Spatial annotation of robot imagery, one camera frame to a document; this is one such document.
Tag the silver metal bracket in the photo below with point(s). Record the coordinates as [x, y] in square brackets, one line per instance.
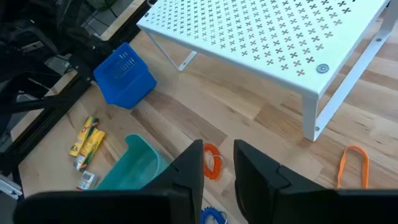
[9, 186]

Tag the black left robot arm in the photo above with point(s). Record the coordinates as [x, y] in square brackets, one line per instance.
[31, 31]

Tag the yellow snack packets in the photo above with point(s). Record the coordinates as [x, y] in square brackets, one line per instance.
[87, 180]

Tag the blue plastic basket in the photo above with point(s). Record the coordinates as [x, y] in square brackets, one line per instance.
[124, 81]

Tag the black aluminium table frame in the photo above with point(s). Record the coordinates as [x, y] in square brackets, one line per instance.
[46, 124]

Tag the teal plastic bin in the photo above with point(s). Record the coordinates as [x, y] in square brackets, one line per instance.
[136, 168]

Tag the blue spiral wrist coil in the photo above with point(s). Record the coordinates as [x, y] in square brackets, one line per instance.
[211, 211]

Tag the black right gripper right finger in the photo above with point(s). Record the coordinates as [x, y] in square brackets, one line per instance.
[267, 193]

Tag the orange rubber band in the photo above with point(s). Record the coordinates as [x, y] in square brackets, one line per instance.
[342, 168]

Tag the white perforated metal shelf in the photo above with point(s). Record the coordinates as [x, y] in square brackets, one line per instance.
[264, 31]

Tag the red-orange spiral wrist coil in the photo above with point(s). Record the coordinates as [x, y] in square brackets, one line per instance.
[214, 176]

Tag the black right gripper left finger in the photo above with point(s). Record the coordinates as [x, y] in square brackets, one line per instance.
[174, 199]

